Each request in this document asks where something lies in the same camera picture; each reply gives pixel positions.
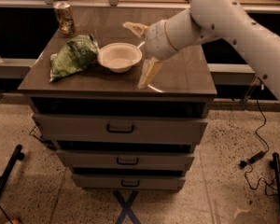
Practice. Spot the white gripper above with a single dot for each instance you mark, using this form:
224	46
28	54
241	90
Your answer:
158	41

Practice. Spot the white paper bowl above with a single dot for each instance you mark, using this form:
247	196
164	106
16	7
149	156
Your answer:
119	57

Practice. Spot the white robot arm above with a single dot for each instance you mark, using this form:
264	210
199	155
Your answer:
205	21

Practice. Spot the green jalapeno chip bag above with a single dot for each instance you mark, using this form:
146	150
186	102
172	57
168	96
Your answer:
75	56

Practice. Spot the grey drawer cabinet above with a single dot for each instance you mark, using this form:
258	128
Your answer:
182	89

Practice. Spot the shiny metallic can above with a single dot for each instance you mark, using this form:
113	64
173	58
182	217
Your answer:
64	17

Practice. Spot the middle grey drawer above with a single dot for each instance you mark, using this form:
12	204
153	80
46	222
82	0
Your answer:
125	160

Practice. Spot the grey drawer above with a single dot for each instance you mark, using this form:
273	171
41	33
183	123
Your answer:
112	129
128	182
125	160

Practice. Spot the top grey drawer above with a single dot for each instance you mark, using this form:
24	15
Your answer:
112	129

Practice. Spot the bottom grey drawer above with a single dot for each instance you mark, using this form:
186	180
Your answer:
128	182

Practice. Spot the black left stand leg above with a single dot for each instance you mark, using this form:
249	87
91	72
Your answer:
17	155

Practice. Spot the black wire basket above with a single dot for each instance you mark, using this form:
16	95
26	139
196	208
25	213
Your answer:
37	134

